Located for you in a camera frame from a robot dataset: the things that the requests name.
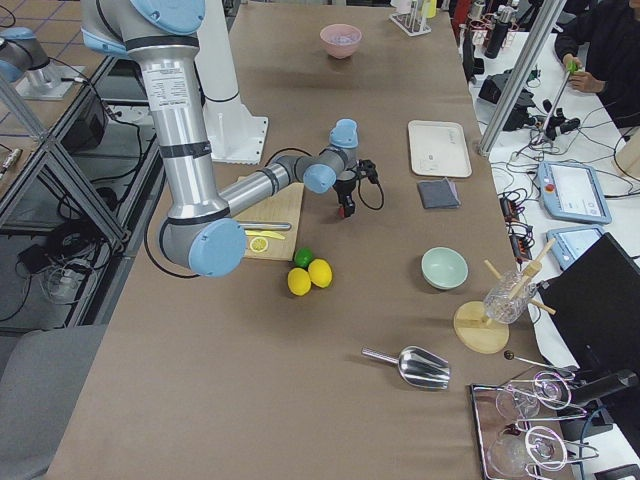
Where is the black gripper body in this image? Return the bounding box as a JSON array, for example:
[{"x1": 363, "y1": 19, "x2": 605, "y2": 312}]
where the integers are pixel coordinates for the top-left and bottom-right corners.
[{"x1": 333, "y1": 159, "x2": 377, "y2": 200}]

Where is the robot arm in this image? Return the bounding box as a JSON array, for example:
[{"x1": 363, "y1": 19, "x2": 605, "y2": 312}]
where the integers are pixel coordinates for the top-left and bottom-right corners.
[{"x1": 81, "y1": 1, "x2": 374, "y2": 277}]

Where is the pink bowl of ice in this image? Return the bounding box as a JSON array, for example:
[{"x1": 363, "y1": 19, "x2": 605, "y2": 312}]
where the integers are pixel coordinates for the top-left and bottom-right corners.
[{"x1": 320, "y1": 24, "x2": 363, "y2": 59}]

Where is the metal ice scoop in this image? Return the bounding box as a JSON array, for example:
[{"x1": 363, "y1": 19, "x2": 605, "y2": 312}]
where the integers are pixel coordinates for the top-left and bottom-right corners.
[{"x1": 361, "y1": 346, "x2": 451, "y2": 390}]

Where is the bamboo cutting board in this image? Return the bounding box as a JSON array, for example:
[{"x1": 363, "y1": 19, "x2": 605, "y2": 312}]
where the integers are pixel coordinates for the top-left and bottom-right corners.
[{"x1": 235, "y1": 183, "x2": 304, "y2": 261}]

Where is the green lime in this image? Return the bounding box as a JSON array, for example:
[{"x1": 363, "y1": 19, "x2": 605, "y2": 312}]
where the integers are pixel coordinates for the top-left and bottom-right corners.
[{"x1": 294, "y1": 247, "x2": 315, "y2": 269}]

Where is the yellow lemon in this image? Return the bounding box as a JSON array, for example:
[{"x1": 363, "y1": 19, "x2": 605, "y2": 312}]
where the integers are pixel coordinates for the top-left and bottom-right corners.
[
  {"x1": 287, "y1": 267, "x2": 311, "y2": 296},
  {"x1": 307, "y1": 258, "x2": 333, "y2": 288}
]

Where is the cream serving tray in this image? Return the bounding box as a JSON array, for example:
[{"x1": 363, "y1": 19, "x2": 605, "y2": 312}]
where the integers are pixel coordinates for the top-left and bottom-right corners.
[{"x1": 408, "y1": 120, "x2": 472, "y2": 178}]

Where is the grey folded cloth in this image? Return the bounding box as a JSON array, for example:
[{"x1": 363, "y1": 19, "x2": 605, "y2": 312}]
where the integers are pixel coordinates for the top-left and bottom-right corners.
[{"x1": 417, "y1": 178, "x2": 461, "y2": 209}]

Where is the yellow plastic knife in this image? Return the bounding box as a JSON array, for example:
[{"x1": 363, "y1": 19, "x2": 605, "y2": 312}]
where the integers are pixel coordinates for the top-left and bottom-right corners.
[{"x1": 245, "y1": 230, "x2": 286, "y2": 240}]

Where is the steel muddler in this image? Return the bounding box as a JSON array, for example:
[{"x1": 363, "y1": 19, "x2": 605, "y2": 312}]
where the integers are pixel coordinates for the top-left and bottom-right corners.
[{"x1": 239, "y1": 221, "x2": 292, "y2": 231}]

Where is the mint green bowl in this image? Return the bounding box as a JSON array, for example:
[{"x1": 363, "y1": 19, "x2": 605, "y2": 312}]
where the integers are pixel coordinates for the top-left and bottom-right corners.
[{"x1": 421, "y1": 247, "x2": 469, "y2": 290}]

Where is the wooden glass stand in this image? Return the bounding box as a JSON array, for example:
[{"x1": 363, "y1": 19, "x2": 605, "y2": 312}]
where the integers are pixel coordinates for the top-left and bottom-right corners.
[{"x1": 453, "y1": 239, "x2": 556, "y2": 354}]

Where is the clear glass on stand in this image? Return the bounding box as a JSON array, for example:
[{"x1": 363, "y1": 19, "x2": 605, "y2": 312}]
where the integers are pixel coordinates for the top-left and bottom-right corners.
[{"x1": 483, "y1": 271, "x2": 536, "y2": 324}]

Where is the teach pendant tablet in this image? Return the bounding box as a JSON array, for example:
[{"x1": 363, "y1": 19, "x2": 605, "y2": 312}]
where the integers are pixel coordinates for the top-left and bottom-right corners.
[
  {"x1": 537, "y1": 161, "x2": 612, "y2": 225},
  {"x1": 545, "y1": 225, "x2": 605, "y2": 270}
]

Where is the black monitor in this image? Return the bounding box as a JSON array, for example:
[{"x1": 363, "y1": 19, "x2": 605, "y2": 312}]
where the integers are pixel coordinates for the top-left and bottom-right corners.
[{"x1": 540, "y1": 233, "x2": 639, "y2": 374}]

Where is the person in black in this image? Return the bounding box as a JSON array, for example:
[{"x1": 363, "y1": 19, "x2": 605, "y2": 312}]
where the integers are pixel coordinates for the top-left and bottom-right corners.
[{"x1": 554, "y1": 1, "x2": 639, "y2": 129}]

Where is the mirror tray with glasses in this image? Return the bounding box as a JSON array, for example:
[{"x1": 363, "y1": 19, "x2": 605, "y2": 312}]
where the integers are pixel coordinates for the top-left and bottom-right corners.
[{"x1": 469, "y1": 370, "x2": 599, "y2": 479}]

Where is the black camera cable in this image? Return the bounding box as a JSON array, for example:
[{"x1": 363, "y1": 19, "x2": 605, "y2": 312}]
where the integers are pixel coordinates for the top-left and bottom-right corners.
[{"x1": 357, "y1": 177, "x2": 386, "y2": 211}]

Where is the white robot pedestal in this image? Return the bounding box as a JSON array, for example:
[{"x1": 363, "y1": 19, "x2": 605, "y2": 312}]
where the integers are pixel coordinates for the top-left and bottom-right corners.
[{"x1": 195, "y1": 1, "x2": 268, "y2": 165}]

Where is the white wire cup rack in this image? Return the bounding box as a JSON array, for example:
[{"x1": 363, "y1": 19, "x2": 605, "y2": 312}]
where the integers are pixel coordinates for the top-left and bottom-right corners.
[{"x1": 389, "y1": 13, "x2": 432, "y2": 37}]

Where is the aluminium frame post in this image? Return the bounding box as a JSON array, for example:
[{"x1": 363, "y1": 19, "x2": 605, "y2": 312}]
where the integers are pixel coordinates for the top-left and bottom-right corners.
[{"x1": 478, "y1": 0, "x2": 566, "y2": 158}]

